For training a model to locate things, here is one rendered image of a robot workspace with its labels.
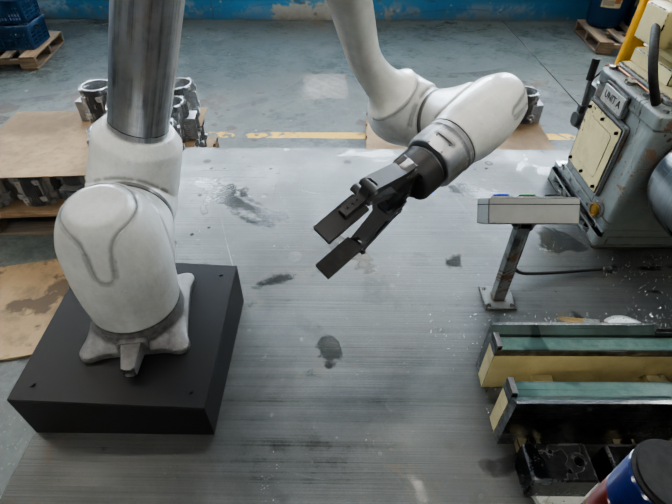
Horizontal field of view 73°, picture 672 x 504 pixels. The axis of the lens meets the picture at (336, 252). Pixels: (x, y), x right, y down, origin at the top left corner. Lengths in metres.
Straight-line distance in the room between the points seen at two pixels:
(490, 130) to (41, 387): 0.82
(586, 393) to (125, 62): 0.87
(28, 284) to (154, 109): 1.89
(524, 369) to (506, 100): 0.47
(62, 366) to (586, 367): 0.92
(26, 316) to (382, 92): 2.00
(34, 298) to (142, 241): 1.82
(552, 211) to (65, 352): 0.91
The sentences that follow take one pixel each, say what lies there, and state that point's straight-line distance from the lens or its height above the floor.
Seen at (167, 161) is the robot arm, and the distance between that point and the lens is 0.86.
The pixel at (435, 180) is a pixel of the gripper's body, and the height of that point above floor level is 1.21.
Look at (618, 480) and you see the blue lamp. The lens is 0.47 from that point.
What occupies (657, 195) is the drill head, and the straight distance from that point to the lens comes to 1.17.
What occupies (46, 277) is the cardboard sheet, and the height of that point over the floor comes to 0.01.
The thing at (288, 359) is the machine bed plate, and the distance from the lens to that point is 0.94.
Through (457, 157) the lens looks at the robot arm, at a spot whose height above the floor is 1.23.
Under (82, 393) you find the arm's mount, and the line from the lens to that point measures 0.88.
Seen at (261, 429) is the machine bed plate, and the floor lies 0.80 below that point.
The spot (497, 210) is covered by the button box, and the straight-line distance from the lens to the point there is 0.89.
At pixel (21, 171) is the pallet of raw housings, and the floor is 0.35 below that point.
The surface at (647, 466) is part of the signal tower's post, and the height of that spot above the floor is 1.22.
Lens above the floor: 1.57
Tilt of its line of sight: 42 degrees down
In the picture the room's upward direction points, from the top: straight up
